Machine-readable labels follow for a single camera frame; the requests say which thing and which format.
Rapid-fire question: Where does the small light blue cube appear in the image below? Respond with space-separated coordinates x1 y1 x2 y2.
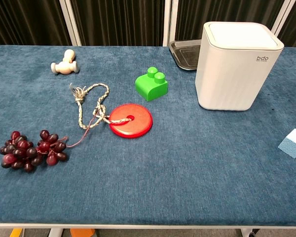
277 128 296 159

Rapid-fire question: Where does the white open-lid bin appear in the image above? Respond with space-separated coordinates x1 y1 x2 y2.
194 21 285 111

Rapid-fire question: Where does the red disc with hole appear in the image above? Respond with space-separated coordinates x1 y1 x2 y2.
109 103 153 139

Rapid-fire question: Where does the green two-stud toy block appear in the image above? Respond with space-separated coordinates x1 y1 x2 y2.
135 67 169 102

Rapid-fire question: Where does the blue tablecloth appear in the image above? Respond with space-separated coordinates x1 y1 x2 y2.
0 44 296 226

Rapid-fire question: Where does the stainless steel tray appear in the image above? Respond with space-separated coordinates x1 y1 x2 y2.
168 39 202 71

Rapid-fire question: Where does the beige wooden tap toy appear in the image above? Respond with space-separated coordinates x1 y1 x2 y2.
50 49 79 76

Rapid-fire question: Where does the dark red grape bunch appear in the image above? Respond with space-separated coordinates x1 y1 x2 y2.
0 116 99 173

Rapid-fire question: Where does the orange floor object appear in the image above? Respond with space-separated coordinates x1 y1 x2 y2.
70 228 95 237

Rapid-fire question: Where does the braided beige rope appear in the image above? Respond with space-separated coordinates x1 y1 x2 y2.
69 83 135 130

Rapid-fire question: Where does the white divider frame post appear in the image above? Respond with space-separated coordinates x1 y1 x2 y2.
58 0 82 46
271 0 296 37
162 0 180 47

